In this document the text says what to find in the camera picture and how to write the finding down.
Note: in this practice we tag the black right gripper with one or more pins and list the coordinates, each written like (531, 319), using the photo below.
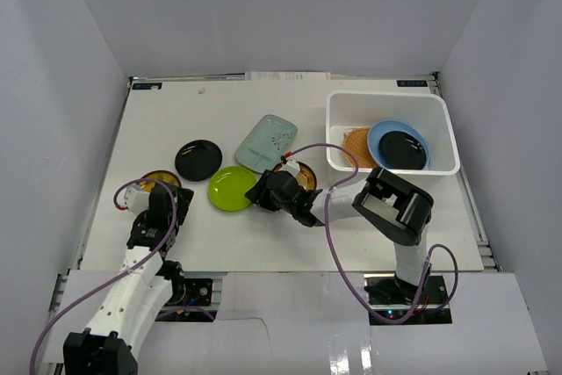
(259, 194)

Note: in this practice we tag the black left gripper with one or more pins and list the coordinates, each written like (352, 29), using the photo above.
(176, 195)

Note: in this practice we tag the lime green round plate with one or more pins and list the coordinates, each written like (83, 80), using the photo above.
(228, 186)

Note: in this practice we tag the yellow patterned plate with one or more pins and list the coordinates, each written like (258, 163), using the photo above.
(306, 178)
(165, 176)

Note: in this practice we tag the black round plate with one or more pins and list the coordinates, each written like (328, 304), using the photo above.
(401, 150)
(198, 160)

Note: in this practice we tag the woven bamboo round tray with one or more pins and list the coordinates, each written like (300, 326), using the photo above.
(355, 142)

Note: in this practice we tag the light blue round plate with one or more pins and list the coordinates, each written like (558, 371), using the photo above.
(388, 125)

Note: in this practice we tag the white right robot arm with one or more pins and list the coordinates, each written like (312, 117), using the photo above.
(399, 210)

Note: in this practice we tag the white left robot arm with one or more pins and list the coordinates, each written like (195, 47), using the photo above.
(111, 340)

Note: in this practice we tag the white plastic bin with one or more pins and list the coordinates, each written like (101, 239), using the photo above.
(426, 113)

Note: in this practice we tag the pale blue rectangular divided plate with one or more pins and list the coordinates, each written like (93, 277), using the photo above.
(270, 138)

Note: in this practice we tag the white paper sheet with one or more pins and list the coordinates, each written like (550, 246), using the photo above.
(287, 76)

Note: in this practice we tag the left blue table label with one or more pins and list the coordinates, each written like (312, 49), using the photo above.
(146, 86)

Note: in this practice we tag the blue table label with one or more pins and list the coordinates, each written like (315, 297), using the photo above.
(412, 83)
(146, 86)

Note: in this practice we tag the right blue table label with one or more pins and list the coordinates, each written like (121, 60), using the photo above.
(412, 83)

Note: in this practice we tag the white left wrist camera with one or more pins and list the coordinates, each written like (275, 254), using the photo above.
(135, 200)

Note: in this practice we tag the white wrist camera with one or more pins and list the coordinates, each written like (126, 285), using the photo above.
(290, 165)
(135, 200)

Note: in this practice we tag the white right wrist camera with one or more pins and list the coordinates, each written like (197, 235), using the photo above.
(290, 165)

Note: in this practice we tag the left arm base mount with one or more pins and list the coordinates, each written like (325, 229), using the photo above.
(189, 303)

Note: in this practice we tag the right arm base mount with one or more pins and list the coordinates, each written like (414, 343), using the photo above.
(385, 297)

